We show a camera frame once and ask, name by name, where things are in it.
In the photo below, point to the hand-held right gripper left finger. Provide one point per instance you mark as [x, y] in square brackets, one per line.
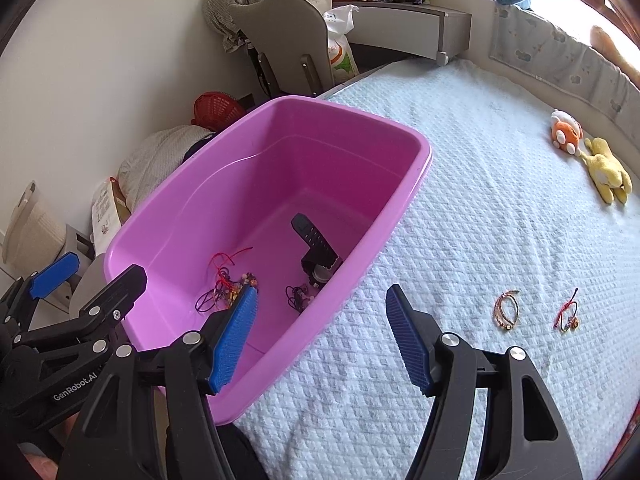
[232, 340]

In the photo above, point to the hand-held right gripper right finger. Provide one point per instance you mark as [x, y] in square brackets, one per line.
[407, 340]

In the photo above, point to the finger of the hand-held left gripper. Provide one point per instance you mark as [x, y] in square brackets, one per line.
[117, 290]
[52, 272]

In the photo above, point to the pink plastic tub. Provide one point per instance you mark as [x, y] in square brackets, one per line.
[300, 160]

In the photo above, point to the person's left hand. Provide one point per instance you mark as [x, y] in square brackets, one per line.
[45, 465]

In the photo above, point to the beige ribbed basket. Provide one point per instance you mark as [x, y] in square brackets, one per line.
[30, 230]

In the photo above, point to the white printed package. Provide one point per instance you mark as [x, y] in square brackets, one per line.
[105, 215]

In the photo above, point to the black handheld device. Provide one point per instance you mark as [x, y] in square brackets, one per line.
[312, 237]

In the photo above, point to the grey dotted cushion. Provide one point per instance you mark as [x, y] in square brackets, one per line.
[160, 160]

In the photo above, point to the light blue quilted blanket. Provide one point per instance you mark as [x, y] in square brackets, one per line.
[475, 210]

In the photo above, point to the red plastic basket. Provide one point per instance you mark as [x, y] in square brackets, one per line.
[215, 107]

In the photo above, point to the orange plush toy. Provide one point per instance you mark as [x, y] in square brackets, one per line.
[565, 132]

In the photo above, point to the yellow plush toy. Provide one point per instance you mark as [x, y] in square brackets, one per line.
[605, 170]

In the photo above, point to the white printed sack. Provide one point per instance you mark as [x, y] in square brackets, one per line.
[342, 57]

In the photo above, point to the grey cloth hat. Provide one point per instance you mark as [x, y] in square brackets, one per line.
[230, 0]

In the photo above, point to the grey chair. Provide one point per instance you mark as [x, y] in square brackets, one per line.
[285, 25]

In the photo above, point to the grey desk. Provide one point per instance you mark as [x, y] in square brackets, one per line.
[400, 20]

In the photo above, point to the white plastic bag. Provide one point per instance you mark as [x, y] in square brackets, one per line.
[342, 20]

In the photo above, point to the grey padded bed bumper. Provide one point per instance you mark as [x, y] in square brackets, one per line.
[550, 45]

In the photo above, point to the large tan teddy bear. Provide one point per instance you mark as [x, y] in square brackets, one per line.
[602, 40]

